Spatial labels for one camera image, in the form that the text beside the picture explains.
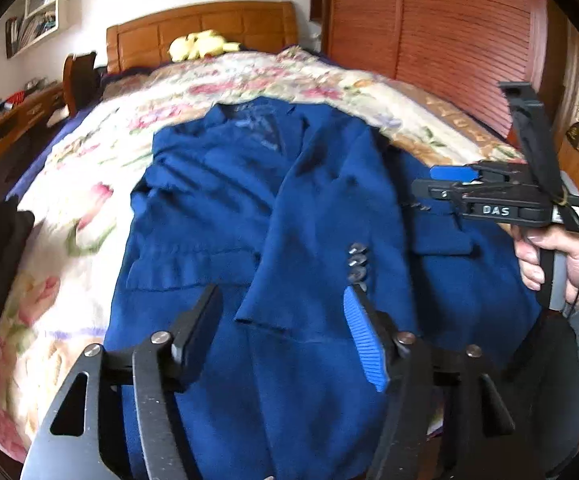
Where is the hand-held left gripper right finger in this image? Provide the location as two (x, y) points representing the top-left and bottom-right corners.
(343, 285), (517, 480)

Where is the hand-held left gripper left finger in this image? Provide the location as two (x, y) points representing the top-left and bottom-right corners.
(22, 284), (225, 480)

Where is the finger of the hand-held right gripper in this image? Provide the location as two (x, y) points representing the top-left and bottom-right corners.
(412, 180), (470, 207)
(429, 160), (523, 184)

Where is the blue suit jacket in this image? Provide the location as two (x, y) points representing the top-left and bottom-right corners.
(106, 102), (545, 480)

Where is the wooden slatted wardrobe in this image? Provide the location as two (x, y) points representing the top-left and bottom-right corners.
(312, 0), (570, 146)

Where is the floral blanket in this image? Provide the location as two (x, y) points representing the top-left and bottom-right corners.
(0, 47), (525, 466)

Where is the dark cloth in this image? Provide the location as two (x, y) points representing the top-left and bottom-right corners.
(504, 310), (579, 480)

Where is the wooden desk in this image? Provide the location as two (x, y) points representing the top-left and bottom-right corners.
(0, 82), (70, 201)

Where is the wooden chair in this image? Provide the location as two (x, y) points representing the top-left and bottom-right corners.
(63, 52), (107, 117)

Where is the yellow plush toy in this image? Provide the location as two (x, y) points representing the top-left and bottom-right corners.
(169, 30), (240, 63)

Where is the wooden headboard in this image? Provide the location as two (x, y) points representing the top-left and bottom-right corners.
(106, 1), (300, 75)

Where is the row of books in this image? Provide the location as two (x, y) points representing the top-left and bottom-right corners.
(12, 7), (57, 48)

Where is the white wall shelf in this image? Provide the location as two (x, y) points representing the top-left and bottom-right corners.
(5, 0), (72, 58)

